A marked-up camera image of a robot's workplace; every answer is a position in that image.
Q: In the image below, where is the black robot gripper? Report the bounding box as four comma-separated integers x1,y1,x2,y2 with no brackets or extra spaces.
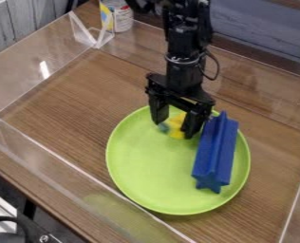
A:
146,53,216,139

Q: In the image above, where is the yellow toy banana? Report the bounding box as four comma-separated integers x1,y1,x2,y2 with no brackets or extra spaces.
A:
158,113,186,140

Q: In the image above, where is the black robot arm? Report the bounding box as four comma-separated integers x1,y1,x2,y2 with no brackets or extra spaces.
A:
126,0,214,139

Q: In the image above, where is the green round plate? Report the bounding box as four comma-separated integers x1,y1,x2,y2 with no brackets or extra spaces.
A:
106,106,250,215

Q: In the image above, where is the blue star-shaped block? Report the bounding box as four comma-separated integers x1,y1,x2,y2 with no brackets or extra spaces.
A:
191,111,238,194

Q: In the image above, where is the black device with knob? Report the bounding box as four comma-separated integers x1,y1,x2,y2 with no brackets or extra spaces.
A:
15,218,85,243

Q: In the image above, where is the clear acrylic enclosure wall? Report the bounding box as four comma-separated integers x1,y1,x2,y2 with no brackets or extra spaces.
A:
0,4,300,243

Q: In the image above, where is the black cable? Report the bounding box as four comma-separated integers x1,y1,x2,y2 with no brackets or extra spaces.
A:
0,215,34,243

